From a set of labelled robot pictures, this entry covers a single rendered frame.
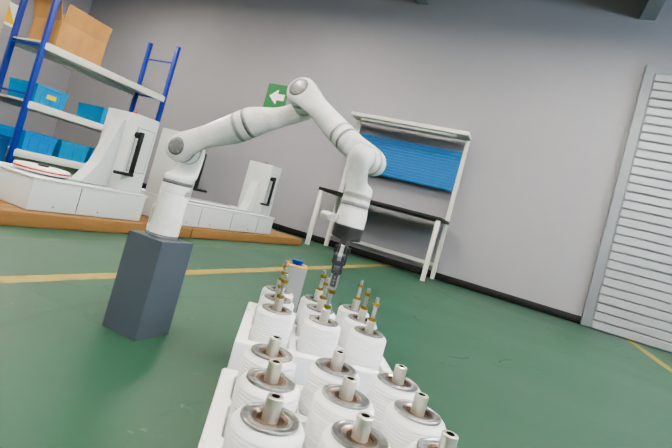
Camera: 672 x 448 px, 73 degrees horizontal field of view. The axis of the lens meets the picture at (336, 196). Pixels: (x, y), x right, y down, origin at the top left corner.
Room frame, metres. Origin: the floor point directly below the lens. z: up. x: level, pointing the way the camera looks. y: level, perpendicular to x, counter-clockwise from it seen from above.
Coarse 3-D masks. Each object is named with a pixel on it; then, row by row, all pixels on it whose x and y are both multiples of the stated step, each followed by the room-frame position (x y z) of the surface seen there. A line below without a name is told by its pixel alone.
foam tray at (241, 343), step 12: (252, 312) 1.31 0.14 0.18; (252, 324) 1.28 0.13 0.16; (240, 336) 1.08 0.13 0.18; (240, 348) 1.04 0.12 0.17; (288, 348) 1.10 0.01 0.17; (336, 348) 1.19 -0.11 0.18; (240, 360) 1.04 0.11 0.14; (300, 360) 1.05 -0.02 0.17; (312, 360) 1.06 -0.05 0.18; (384, 360) 1.20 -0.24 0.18; (300, 372) 1.05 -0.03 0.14; (360, 372) 1.07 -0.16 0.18; (372, 372) 1.08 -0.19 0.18; (300, 384) 1.05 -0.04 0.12; (360, 384) 1.07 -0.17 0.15
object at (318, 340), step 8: (304, 320) 1.12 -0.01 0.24; (304, 328) 1.11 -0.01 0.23; (312, 328) 1.09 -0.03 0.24; (320, 328) 1.09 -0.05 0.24; (328, 328) 1.09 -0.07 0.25; (336, 328) 1.11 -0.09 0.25; (304, 336) 1.10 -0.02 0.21; (312, 336) 1.09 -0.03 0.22; (320, 336) 1.09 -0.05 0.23; (328, 336) 1.09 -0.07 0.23; (336, 336) 1.11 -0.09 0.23; (304, 344) 1.10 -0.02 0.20; (312, 344) 1.09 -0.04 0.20; (320, 344) 1.09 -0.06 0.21; (328, 344) 1.09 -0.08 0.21; (336, 344) 1.12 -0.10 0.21; (304, 352) 1.09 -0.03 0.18; (312, 352) 1.09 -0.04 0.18; (320, 352) 1.09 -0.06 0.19; (328, 352) 1.10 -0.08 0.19
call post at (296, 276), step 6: (288, 270) 1.49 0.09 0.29; (294, 270) 1.50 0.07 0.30; (300, 270) 1.50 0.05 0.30; (306, 270) 1.50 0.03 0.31; (288, 276) 1.50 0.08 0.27; (294, 276) 1.50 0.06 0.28; (300, 276) 1.50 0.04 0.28; (288, 282) 1.50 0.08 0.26; (294, 282) 1.50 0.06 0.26; (300, 282) 1.50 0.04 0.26; (288, 288) 1.50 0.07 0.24; (294, 288) 1.50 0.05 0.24; (300, 288) 1.50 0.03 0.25; (294, 294) 1.50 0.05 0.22; (294, 300) 1.50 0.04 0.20; (294, 306) 1.50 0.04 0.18; (294, 312) 1.50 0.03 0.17
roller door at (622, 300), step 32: (640, 96) 5.18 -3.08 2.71; (640, 128) 5.14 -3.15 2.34; (640, 160) 5.09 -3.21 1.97; (640, 192) 5.06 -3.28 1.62; (608, 224) 5.17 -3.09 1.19; (640, 224) 5.03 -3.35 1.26; (608, 256) 5.13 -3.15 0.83; (640, 256) 5.01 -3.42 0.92; (608, 288) 5.09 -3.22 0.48; (640, 288) 4.98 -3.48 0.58; (608, 320) 5.06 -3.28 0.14; (640, 320) 4.95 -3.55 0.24
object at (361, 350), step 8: (352, 328) 1.15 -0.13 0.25; (352, 336) 1.12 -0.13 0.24; (360, 336) 1.11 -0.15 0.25; (368, 336) 1.11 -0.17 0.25; (352, 344) 1.11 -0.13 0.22; (360, 344) 1.10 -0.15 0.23; (368, 344) 1.10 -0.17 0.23; (376, 344) 1.10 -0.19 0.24; (384, 344) 1.13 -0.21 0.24; (352, 352) 1.11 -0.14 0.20; (360, 352) 1.10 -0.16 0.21; (368, 352) 1.10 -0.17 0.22; (376, 352) 1.11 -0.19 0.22; (344, 360) 1.13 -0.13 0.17; (352, 360) 1.11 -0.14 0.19; (360, 360) 1.10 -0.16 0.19; (368, 360) 1.10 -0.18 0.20; (376, 360) 1.11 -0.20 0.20; (368, 368) 1.10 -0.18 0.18; (376, 368) 1.12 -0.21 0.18
